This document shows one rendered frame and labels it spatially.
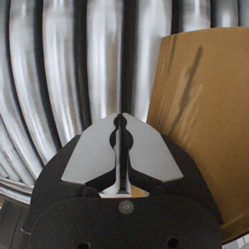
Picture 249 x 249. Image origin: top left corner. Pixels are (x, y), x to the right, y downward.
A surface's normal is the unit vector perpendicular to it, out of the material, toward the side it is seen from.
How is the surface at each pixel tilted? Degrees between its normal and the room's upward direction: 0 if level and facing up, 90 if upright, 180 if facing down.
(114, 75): 32
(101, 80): 6
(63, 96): 17
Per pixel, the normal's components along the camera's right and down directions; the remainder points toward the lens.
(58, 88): 0.12, 0.53
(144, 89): -0.40, 0.48
